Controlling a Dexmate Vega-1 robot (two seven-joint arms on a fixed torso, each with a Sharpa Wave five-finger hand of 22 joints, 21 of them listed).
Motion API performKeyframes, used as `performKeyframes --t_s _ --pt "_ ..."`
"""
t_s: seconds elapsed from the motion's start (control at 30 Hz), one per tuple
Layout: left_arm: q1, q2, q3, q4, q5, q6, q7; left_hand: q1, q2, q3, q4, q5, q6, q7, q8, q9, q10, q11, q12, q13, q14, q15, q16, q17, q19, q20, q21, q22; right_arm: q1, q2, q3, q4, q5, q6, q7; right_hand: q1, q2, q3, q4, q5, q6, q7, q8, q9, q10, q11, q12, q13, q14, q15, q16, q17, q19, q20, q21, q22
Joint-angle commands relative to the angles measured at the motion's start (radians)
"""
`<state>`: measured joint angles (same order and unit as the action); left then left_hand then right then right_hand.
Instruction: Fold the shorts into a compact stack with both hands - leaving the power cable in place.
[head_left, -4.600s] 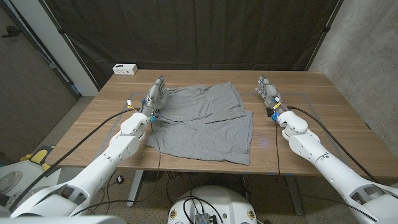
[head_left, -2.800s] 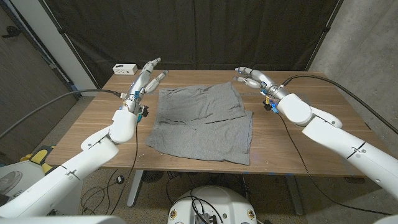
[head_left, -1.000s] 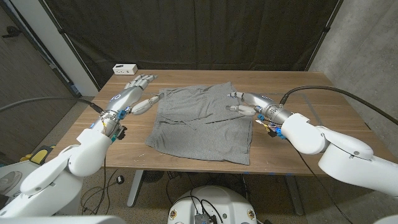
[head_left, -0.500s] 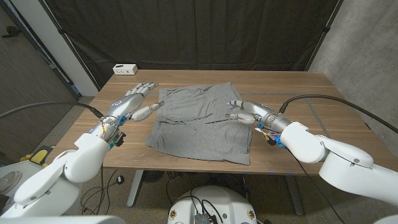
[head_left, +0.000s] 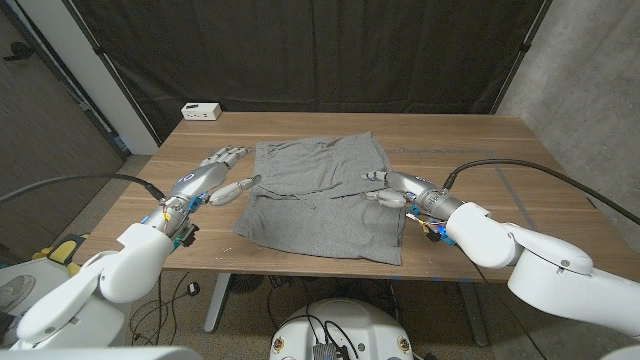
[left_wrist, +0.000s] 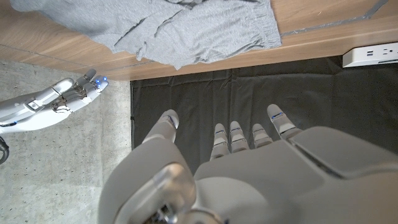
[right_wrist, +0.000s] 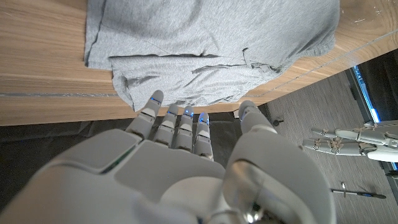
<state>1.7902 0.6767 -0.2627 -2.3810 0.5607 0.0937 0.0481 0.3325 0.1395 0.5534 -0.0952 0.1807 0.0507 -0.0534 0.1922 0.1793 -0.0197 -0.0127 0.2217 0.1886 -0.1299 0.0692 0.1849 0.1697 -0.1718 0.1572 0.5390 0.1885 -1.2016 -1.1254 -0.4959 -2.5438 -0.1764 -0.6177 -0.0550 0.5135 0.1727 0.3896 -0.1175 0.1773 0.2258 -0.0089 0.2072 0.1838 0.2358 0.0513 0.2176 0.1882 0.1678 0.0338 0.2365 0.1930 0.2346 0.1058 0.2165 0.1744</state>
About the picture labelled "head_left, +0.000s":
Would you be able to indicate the dark round floor fan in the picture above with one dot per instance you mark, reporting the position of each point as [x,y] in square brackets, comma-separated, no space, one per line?
[245,282]

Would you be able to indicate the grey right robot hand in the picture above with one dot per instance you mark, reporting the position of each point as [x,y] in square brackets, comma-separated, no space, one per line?
[407,186]

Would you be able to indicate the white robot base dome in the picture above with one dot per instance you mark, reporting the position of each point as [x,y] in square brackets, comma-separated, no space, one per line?
[345,325]

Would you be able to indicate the grey sneaker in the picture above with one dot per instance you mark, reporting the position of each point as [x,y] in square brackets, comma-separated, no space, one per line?
[17,291]

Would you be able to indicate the grey table leg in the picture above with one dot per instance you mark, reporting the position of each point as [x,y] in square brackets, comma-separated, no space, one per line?
[474,315]

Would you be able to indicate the white table leg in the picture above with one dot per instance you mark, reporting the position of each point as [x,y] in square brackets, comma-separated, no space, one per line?
[218,300]

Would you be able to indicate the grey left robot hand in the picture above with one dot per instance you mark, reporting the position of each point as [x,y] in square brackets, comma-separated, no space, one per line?
[200,180]

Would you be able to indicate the white low platform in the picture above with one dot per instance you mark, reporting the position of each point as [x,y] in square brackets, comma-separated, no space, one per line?
[50,272]

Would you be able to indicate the grey fabric shorts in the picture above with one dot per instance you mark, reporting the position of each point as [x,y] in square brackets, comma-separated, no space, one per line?
[325,225]

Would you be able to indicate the yellow and black floor object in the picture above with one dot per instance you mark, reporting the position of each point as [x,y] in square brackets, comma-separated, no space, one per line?
[62,250]

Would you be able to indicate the grey electronics box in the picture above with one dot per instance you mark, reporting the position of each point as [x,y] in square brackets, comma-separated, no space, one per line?
[325,351]

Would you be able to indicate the white power strip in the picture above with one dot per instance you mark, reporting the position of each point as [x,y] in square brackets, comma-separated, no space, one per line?
[201,111]

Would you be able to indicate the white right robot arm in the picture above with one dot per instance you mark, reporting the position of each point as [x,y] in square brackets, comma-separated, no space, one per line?
[550,280]

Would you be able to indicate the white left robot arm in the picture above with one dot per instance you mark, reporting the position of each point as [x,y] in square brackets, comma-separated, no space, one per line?
[135,260]

